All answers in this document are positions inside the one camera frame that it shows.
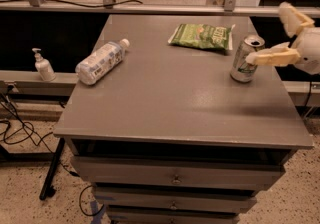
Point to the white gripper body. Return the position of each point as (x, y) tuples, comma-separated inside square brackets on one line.
[(310, 49)]

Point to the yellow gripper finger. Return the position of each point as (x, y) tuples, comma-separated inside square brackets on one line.
[(293, 20), (278, 55)]

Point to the silver green 7up can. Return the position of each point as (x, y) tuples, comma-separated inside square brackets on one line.
[(241, 71)]

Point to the green chips bag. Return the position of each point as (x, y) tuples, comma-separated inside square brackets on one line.
[(202, 36)]

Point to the grey drawer cabinet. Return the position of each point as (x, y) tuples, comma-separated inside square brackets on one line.
[(168, 137)]

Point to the clear plastic water bottle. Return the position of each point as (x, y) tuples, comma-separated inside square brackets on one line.
[(101, 61)]

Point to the white pump dispenser bottle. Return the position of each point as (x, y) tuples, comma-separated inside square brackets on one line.
[(43, 66)]

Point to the black metal leg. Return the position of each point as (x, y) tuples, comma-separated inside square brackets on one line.
[(52, 169)]

